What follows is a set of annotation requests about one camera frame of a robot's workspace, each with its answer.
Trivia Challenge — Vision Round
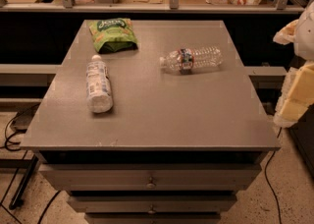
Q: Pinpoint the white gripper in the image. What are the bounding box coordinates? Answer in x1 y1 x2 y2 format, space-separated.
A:
273 2 314 128

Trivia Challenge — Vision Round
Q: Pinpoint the clear plastic water bottle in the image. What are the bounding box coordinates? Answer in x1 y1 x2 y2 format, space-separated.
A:
160 46 223 74

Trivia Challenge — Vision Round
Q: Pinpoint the white labelled plastic bottle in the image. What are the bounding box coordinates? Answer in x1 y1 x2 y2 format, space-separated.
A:
86 55 113 113

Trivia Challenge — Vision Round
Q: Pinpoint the grey drawer cabinet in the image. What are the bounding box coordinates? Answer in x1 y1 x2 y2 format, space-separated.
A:
22 21 280 224

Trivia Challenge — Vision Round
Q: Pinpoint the green snack bag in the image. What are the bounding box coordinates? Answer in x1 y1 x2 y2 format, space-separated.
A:
87 18 137 54

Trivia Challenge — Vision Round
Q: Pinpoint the top drawer metal knob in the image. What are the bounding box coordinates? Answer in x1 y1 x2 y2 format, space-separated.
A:
146 177 156 189

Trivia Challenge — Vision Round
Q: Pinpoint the drawer metal knob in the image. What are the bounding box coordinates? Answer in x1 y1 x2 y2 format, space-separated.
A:
146 177 156 189
147 205 156 214

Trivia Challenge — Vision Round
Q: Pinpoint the black stand leg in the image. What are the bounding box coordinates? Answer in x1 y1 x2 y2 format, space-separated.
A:
9 155 38 210

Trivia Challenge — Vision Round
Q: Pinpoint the black cable right floor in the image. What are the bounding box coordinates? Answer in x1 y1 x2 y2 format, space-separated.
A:
263 127 284 224

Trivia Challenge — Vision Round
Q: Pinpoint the black cables left floor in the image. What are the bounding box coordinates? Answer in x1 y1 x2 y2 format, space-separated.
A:
0 103 62 224

